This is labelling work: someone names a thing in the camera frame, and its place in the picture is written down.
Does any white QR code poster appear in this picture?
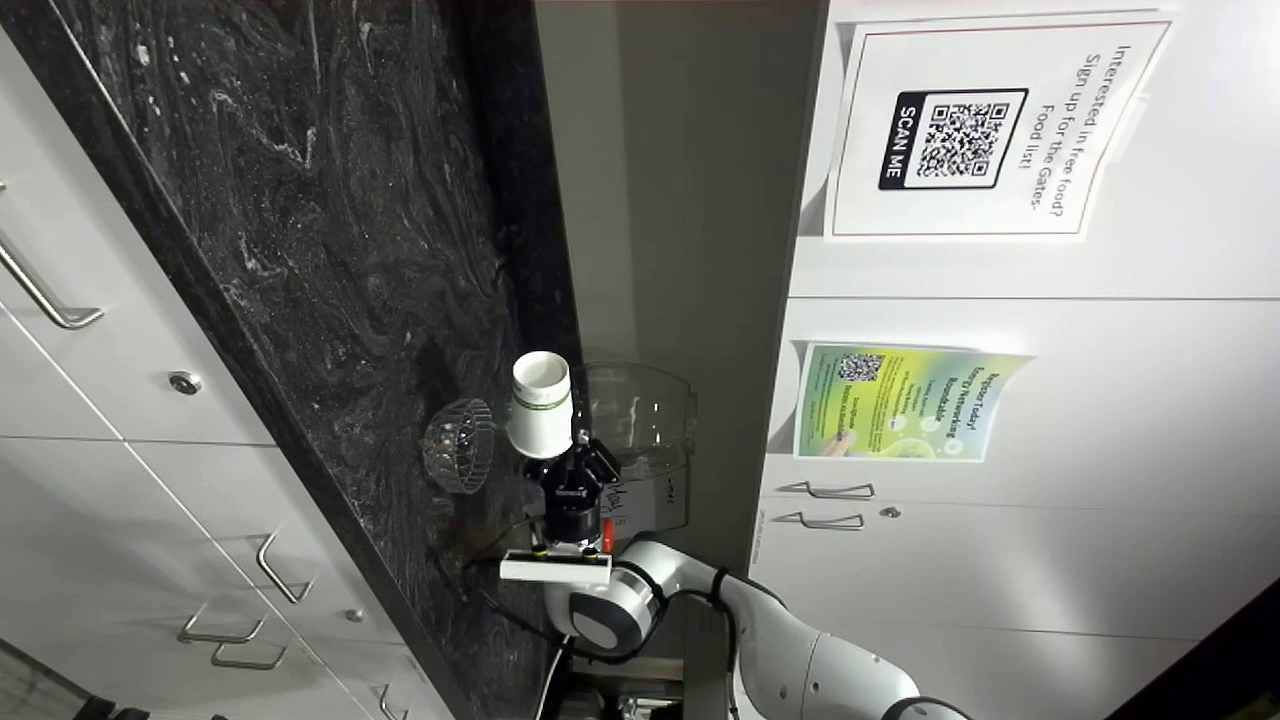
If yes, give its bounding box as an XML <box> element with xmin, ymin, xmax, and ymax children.
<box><xmin>824</xmin><ymin>6</ymin><xmax>1181</xmax><ymax>244</ymax></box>

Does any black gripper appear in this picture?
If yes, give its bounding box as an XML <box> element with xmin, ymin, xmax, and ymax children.
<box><xmin>521</xmin><ymin>423</ymin><xmax>623</xmax><ymax>552</ymax></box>

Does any white cable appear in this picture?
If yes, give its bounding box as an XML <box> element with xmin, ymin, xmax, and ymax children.
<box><xmin>531</xmin><ymin>633</ymin><xmax>573</xmax><ymax>720</ymax></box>

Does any metal cupboard door handle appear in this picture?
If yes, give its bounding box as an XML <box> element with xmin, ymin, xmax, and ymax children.
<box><xmin>178</xmin><ymin>595</ymin><xmax>268</xmax><ymax>647</ymax></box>

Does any patterned glass bowl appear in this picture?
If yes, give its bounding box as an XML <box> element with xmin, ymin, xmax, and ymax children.
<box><xmin>418</xmin><ymin>392</ymin><xmax>505</xmax><ymax>500</ymax></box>

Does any white paper cup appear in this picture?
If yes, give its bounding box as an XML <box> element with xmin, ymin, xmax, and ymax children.
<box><xmin>500</xmin><ymin>348</ymin><xmax>581</xmax><ymax>464</ymax></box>

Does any metal wall cabinet handle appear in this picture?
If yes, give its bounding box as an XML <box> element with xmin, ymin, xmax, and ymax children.
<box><xmin>767</xmin><ymin>507</ymin><xmax>873</xmax><ymax>535</ymax></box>
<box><xmin>771</xmin><ymin>475</ymin><xmax>879</xmax><ymax>507</ymax></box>

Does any large clear glass jar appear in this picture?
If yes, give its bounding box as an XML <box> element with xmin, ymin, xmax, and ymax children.
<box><xmin>576</xmin><ymin>356</ymin><xmax>699</xmax><ymax>538</ymax></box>

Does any green paper flyer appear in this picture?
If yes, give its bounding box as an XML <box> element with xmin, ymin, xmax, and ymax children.
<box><xmin>791</xmin><ymin>341</ymin><xmax>1034</xmax><ymax>469</ymax></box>

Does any white wall cabinet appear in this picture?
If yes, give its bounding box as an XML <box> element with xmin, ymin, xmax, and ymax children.
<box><xmin>746</xmin><ymin>0</ymin><xmax>1280</xmax><ymax>720</ymax></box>

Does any metal drawer handle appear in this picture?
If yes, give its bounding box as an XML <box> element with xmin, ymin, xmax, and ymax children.
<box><xmin>370</xmin><ymin>678</ymin><xmax>419</xmax><ymax>720</ymax></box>
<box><xmin>0</xmin><ymin>237</ymin><xmax>108</xmax><ymax>334</ymax></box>
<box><xmin>250</xmin><ymin>528</ymin><xmax>318</xmax><ymax>606</ymax></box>

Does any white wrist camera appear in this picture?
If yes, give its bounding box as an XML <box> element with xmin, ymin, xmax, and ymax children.
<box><xmin>498</xmin><ymin>545</ymin><xmax>619</xmax><ymax>591</ymax></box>

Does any white base cabinet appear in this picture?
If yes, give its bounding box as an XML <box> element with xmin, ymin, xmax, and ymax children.
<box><xmin>0</xmin><ymin>22</ymin><xmax>455</xmax><ymax>720</ymax></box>

